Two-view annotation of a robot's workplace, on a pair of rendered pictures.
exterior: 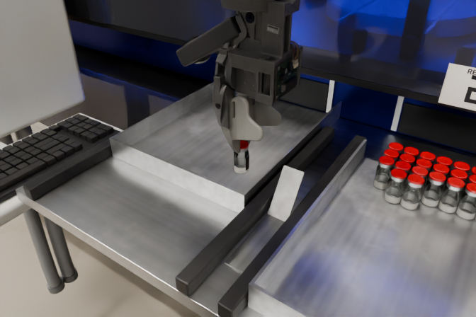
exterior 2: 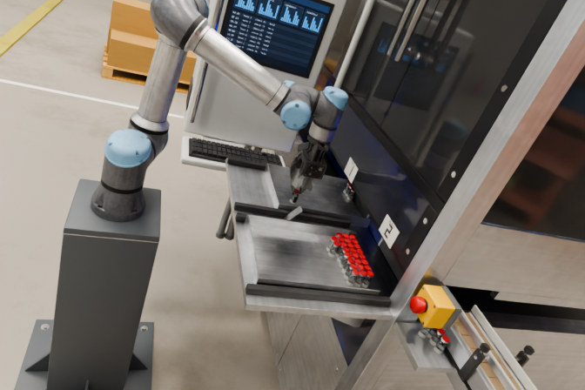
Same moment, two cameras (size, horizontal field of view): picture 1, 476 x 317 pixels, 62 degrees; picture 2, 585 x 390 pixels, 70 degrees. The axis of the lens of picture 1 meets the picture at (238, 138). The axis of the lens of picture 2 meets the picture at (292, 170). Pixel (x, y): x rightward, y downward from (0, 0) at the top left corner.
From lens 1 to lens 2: 0.92 m
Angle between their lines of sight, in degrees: 30
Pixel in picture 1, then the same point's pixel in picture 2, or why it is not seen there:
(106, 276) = not seen: hidden behind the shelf
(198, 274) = (241, 206)
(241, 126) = (295, 180)
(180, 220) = (257, 198)
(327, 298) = (265, 238)
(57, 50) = not seen: hidden behind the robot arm
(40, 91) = (272, 136)
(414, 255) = (305, 258)
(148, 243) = (241, 195)
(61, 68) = (287, 132)
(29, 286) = (211, 232)
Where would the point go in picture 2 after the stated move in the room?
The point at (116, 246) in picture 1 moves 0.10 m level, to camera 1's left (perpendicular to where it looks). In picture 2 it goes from (232, 189) to (214, 172)
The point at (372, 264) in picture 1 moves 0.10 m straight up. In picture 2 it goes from (289, 247) to (301, 220)
